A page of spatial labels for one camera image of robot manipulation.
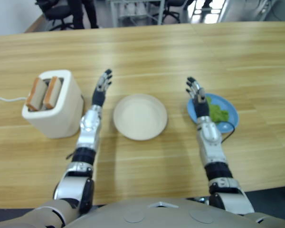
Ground cream plate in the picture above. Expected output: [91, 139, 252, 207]
[113, 94, 168, 141]

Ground person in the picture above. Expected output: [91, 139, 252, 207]
[67, 0, 100, 29]

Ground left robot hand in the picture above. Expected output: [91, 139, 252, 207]
[91, 69, 113, 107]

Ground green lettuce leaf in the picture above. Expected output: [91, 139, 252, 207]
[205, 94, 229, 124]

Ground bread slice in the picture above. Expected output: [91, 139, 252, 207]
[43, 76, 62, 110]
[26, 77, 48, 111]

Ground grey metal rack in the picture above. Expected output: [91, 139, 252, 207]
[110, 0, 166, 28]

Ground black cable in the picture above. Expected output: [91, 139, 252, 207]
[220, 121, 236, 143]

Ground white cord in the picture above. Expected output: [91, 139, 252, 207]
[0, 96, 28, 103]

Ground black office chair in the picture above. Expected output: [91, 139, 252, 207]
[161, 0, 195, 24]
[35, 0, 75, 31]

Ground cream toaster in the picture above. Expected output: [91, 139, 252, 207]
[21, 69, 84, 139]

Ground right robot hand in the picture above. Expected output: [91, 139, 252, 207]
[185, 76, 210, 118]

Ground blue plate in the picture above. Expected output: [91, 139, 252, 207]
[187, 93, 239, 133]

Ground robot body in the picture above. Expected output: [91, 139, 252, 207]
[66, 197, 285, 228]

